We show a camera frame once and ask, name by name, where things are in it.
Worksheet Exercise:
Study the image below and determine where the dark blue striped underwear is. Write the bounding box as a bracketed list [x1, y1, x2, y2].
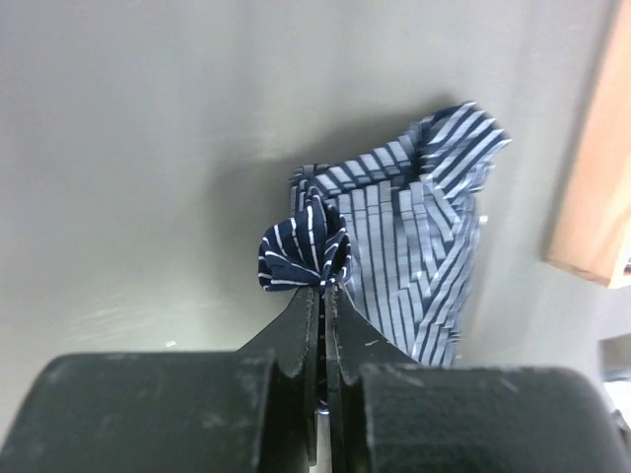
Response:
[257, 101, 509, 368]

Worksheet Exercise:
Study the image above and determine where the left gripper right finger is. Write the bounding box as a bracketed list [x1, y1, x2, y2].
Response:
[323, 286, 624, 472]

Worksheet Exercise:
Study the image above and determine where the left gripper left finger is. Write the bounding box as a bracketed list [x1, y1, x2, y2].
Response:
[9, 289, 319, 472]

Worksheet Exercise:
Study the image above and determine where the wooden compartment tray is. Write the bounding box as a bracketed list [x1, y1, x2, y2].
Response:
[546, 1, 630, 289]

